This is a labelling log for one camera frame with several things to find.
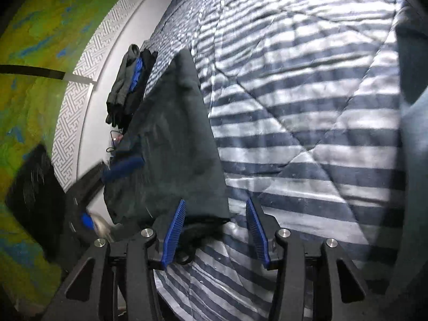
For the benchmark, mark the blue white striped blanket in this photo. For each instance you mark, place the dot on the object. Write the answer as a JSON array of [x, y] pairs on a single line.
[[301, 107]]

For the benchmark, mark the dark green pants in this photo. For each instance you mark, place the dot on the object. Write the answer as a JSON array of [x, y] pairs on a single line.
[[174, 123]]

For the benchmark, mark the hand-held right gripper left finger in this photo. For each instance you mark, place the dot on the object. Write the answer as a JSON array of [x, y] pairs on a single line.
[[174, 234]]

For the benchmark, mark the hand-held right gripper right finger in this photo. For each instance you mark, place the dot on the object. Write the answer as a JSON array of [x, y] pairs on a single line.
[[257, 234]]

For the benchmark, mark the stack of folded dark clothes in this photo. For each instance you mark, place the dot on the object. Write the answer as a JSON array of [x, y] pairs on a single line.
[[123, 83]]

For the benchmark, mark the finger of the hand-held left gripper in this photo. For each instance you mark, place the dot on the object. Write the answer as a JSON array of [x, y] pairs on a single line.
[[87, 222], [123, 168]]

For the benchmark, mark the white patterned bed frame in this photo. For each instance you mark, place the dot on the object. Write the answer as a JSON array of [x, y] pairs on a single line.
[[100, 40]]

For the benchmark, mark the thin black and white bar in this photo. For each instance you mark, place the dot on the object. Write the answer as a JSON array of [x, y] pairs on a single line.
[[33, 71]]

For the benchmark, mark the green yellow wall poster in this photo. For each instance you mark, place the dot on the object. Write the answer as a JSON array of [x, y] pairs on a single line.
[[40, 107]]

